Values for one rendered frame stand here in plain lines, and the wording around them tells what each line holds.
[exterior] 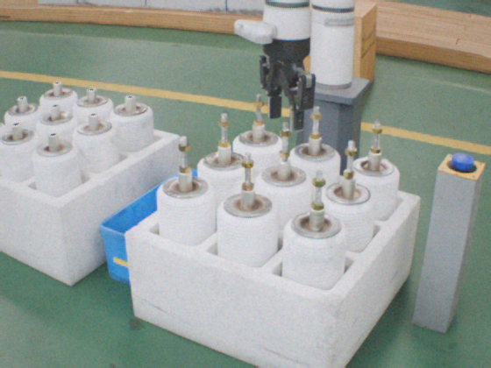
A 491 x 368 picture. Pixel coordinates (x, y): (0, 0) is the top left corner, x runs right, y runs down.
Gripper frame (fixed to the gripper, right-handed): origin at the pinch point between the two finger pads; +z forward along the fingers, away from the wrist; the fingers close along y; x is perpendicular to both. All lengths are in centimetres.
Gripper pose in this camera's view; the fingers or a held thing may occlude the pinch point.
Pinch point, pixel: (285, 116)
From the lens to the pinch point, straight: 110.8
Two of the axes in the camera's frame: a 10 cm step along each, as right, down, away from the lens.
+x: -8.9, 2.0, -4.1
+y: -4.6, -4.0, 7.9
